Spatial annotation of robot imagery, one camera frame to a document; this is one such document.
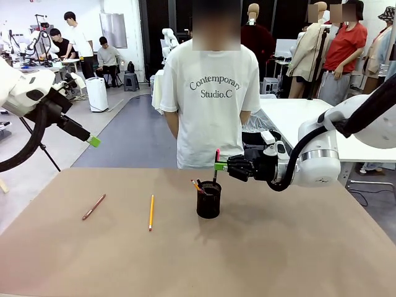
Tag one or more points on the black camera tripod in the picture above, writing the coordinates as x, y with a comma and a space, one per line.
51, 157

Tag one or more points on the mannequin in dark red sweater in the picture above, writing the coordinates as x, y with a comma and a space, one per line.
256, 40

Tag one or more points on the clear plastic sheet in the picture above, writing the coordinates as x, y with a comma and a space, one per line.
258, 122

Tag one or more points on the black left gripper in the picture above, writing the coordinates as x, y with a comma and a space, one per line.
58, 103

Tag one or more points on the seated person in black shirt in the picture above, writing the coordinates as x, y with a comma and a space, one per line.
63, 46

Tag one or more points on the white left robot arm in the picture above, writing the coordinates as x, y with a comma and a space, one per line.
28, 89

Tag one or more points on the person left forearm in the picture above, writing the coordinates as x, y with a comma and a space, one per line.
245, 117

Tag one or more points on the black mesh pen holder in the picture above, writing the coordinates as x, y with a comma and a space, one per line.
208, 204

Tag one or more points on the seated person in grey shirt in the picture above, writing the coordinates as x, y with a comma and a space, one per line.
108, 55

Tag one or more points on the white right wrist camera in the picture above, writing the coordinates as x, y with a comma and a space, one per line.
270, 143

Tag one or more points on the wooden stick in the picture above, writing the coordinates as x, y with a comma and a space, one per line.
3, 187

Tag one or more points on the yellow pencil with eraser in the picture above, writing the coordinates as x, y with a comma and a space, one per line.
196, 186
151, 213

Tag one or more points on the mannequin with bucket hat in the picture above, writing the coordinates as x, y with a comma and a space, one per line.
379, 52

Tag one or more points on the reddish brown pen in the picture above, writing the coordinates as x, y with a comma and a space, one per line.
92, 208

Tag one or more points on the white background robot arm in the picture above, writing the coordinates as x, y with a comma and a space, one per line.
169, 40

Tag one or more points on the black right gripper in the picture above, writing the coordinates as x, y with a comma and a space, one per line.
264, 170

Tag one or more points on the grey plastic stool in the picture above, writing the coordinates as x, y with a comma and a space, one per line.
131, 82
269, 86

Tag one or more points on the black bag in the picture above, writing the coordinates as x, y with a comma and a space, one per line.
130, 67

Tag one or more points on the silver wall panel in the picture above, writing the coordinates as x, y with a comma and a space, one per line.
114, 31

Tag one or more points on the person in white printed t-shirt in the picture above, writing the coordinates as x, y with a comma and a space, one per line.
213, 123

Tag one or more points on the white cloth covered table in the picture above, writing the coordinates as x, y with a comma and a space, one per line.
157, 89

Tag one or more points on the white air purifier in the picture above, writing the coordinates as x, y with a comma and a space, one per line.
97, 94

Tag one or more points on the standing person in white t-shirt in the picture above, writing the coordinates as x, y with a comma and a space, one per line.
80, 40

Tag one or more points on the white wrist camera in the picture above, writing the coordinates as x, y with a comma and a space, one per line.
77, 81
270, 143

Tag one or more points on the mannequin in beige coat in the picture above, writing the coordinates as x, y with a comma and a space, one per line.
306, 52

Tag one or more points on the white background desk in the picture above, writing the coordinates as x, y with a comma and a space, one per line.
72, 62

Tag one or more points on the white work table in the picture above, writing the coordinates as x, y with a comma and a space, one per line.
297, 114

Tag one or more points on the person right forearm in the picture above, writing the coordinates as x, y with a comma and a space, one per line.
171, 123

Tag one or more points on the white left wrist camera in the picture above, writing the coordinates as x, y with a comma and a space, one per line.
77, 81

